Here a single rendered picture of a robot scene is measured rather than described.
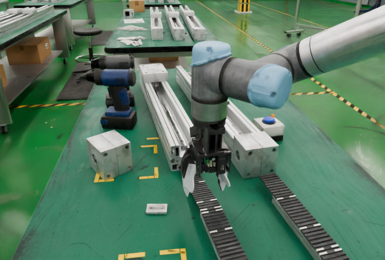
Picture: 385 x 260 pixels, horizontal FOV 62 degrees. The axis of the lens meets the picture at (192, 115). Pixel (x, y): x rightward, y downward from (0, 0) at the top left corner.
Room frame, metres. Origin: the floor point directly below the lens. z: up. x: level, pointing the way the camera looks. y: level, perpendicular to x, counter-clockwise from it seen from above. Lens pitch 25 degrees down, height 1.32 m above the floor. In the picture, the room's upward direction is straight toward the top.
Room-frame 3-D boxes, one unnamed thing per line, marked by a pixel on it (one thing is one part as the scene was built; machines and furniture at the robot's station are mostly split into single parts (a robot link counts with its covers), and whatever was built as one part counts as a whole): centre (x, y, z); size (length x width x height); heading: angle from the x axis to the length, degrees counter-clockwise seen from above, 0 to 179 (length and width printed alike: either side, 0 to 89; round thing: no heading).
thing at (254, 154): (0.81, -0.19, 0.83); 0.12 x 0.09 x 0.10; 105
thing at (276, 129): (1.00, -0.26, 0.81); 0.10 x 0.08 x 0.06; 105
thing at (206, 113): (0.61, -0.04, 1.06); 0.08 x 0.08 x 0.05
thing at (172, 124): (1.19, 0.12, 0.82); 0.80 x 0.10 x 0.09; 15
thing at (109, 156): (0.81, 0.23, 0.83); 0.11 x 0.10 x 0.10; 129
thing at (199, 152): (0.60, -0.04, 0.98); 0.09 x 0.08 x 0.12; 15
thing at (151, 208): (0.62, 0.09, 0.78); 0.05 x 0.03 x 0.01; 90
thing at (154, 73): (1.43, 0.18, 0.87); 0.16 x 0.11 x 0.07; 15
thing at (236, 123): (1.23, -0.07, 0.82); 0.80 x 0.10 x 0.09; 15
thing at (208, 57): (0.61, -0.04, 1.14); 0.09 x 0.08 x 0.11; 50
